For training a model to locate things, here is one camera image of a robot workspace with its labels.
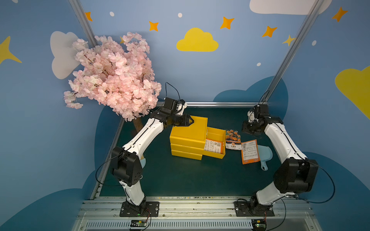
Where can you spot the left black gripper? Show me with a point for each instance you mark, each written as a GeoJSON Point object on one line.
{"type": "Point", "coordinates": [179, 120]}

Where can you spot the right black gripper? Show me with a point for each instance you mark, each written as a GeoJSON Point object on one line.
{"type": "Point", "coordinates": [251, 127]}

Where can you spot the yellow drawer cabinet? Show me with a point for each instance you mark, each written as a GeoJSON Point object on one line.
{"type": "Point", "coordinates": [189, 142]}

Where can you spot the yellow top drawer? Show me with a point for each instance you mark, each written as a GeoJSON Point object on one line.
{"type": "Point", "coordinates": [216, 135]}

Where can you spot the orange white-label seed bag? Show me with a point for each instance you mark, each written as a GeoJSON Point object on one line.
{"type": "Point", "coordinates": [249, 152]}

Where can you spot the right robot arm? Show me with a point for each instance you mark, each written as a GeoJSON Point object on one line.
{"type": "Point", "coordinates": [296, 174]}

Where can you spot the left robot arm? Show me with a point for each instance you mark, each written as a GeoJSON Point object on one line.
{"type": "Point", "coordinates": [127, 162]}

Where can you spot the light blue right scoop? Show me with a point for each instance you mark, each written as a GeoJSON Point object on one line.
{"type": "Point", "coordinates": [265, 154]}

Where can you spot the back horizontal aluminium profile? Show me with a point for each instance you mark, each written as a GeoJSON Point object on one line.
{"type": "Point", "coordinates": [224, 104]}

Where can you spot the pink cherry blossom tree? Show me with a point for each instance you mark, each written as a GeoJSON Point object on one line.
{"type": "Point", "coordinates": [118, 75]}

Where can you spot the right controller board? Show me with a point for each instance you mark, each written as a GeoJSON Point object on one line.
{"type": "Point", "coordinates": [258, 225]}

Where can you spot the controller board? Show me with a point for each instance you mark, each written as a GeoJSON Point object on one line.
{"type": "Point", "coordinates": [258, 225]}
{"type": "Point", "coordinates": [138, 224]}

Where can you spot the left controller board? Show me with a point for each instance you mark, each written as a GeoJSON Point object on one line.
{"type": "Point", "coordinates": [138, 224]}

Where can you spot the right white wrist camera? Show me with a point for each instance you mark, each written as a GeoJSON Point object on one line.
{"type": "Point", "coordinates": [251, 116]}

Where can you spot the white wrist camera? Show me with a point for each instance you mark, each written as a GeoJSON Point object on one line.
{"type": "Point", "coordinates": [181, 106]}
{"type": "Point", "coordinates": [251, 116]}

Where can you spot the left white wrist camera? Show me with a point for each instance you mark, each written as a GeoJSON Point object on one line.
{"type": "Point", "coordinates": [181, 106]}

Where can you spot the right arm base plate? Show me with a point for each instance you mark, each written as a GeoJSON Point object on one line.
{"type": "Point", "coordinates": [244, 208]}

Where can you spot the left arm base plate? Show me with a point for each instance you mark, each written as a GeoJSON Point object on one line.
{"type": "Point", "coordinates": [145, 209]}

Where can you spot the right corner aluminium post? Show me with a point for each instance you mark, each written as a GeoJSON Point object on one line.
{"type": "Point", "coordinates": [300, 36]}

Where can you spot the corner aluminium post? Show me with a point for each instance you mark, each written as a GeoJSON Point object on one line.
{"type": "Point", "coordinates": [300, 36]}
{"type": "Point", "coordinates": [84, 22]}

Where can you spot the aluminium mounting rail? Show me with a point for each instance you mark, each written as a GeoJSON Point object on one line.
{"type": "Point", "coordinates": [194, 214]}

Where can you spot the left corner aluminium post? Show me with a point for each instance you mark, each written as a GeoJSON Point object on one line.
{"type": "Point", "coordinates": [84, 22]}

